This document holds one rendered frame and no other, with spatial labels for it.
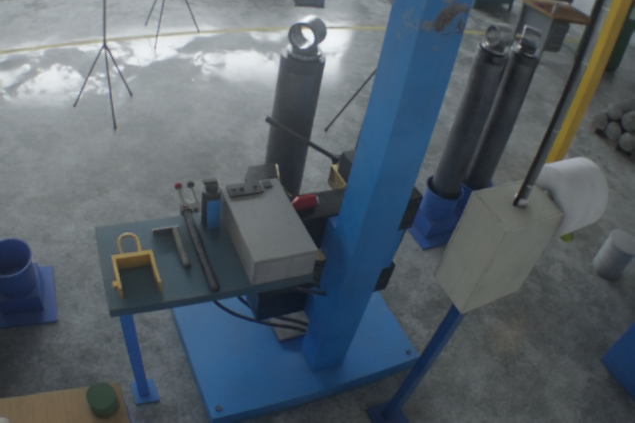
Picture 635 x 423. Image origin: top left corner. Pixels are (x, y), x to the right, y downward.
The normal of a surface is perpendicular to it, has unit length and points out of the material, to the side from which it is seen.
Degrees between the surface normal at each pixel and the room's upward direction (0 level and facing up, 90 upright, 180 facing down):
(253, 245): 0
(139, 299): 0
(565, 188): 90
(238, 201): 0
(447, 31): 90
